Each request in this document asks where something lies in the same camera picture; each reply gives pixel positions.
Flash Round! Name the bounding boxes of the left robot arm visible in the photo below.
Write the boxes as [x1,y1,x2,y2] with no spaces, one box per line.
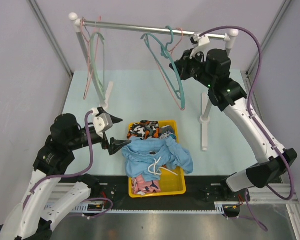
[0,107,130,240]

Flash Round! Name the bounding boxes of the camouflage orange black shorts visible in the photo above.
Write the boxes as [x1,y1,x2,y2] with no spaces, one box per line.
[127,120,160,140]

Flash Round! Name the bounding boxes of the light blue shorts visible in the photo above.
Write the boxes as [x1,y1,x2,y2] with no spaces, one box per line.
[121,137,194,182]

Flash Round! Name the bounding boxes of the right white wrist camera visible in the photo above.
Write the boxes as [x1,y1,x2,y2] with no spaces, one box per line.
[189,33,210,59]

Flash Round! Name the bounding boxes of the purple cable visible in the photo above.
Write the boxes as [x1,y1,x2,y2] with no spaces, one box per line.
[22,111,96,208]
[198,25,296,201]

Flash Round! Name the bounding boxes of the white and metal clothes rack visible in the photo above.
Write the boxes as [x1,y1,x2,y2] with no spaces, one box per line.
[68,12,239,152]

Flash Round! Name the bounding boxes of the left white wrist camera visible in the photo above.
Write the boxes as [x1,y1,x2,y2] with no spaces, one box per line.
[91,107,107,118]

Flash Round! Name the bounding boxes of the yellow plastic bin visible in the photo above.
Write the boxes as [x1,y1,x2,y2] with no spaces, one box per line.
[128,120,186,198]

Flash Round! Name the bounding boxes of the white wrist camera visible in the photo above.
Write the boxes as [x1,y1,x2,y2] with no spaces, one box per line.
[91,107,107,118]
[189,33,210,59]

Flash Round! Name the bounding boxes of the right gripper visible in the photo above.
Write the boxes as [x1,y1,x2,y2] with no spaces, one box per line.
[170,48,215,88]

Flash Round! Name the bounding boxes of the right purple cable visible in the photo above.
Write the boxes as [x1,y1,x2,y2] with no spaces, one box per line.
[198,25,296,201]

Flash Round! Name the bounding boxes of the grey printed shorts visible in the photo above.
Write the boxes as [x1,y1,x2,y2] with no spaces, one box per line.
[159,125,177,141]

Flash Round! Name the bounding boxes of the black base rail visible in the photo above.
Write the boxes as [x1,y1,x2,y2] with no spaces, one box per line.
[29,174,296,215]

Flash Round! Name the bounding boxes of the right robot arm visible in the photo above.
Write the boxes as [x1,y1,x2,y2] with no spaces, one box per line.
[170,49,298,201]

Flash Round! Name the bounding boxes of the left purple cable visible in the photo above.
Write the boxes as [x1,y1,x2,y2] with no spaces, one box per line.
[22,111,96,208]

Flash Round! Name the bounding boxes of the pink and navy shorts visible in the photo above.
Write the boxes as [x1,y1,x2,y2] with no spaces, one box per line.
[131,175,162,196]

